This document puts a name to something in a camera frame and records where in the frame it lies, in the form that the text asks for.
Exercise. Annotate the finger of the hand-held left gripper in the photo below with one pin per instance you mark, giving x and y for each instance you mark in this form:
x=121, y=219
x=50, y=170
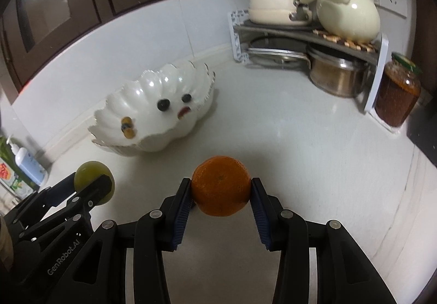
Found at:
x=97, y=188
x=56, y=189

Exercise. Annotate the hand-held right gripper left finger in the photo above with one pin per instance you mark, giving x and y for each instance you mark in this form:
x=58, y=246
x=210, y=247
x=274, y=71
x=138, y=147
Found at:
x=181, y=217

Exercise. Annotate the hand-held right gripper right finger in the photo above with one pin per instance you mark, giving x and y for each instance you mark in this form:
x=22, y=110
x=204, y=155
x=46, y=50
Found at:
x=261, y=217

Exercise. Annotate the yellow-green citrus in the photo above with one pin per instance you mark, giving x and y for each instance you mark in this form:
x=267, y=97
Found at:
x=87, y=174

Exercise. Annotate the orange mandarin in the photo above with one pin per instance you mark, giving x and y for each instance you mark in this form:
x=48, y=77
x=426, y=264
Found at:
x=220, y=184

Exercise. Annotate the white scalloped bowl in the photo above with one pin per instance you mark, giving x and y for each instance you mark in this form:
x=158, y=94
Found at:
x=153, y=85

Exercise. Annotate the white pump bottle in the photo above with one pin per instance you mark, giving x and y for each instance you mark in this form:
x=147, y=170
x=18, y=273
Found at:
x=29, y=166

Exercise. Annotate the green dish soap bottle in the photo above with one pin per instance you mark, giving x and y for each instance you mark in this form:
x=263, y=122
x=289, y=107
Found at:
x=6, y=176

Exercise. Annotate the small orange cherry tomato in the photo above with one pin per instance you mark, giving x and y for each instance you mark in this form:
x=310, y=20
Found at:
x=130, y=134

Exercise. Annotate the blueberry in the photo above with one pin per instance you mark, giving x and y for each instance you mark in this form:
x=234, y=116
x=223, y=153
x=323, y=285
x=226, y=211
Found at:
x=186, y=98
x=127, y=126
x=163, y=105

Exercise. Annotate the yellow cherry tomato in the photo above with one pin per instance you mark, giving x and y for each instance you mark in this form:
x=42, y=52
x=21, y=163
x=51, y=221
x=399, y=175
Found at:
x=125, y=120

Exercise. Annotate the red cherry tomato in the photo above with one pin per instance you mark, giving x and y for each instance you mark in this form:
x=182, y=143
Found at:
x=184, y=112

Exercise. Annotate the steel stock pot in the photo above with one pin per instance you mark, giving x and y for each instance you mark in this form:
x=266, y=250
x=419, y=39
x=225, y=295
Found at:
x=336, y=75

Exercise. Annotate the steel rimmed pan lid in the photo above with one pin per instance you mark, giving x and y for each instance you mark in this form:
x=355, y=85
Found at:
x=276, y=51

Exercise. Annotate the glass jar green lid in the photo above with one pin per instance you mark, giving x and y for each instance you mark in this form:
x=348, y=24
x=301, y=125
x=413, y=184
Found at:
x=397, y=96

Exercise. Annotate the grey white corner shelf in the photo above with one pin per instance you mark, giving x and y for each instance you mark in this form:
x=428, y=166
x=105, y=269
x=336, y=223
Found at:
x=273, y=29

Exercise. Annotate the beaded wooden trivet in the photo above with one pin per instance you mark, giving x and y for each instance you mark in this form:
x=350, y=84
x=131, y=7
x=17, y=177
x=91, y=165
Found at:
x=348, y=40

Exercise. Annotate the cream cooking pot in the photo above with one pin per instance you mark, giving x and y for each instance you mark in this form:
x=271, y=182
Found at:
x=273, y=7

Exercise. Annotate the cream round kettle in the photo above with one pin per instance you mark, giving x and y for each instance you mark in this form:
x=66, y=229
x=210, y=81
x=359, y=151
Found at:
x=348, y=15

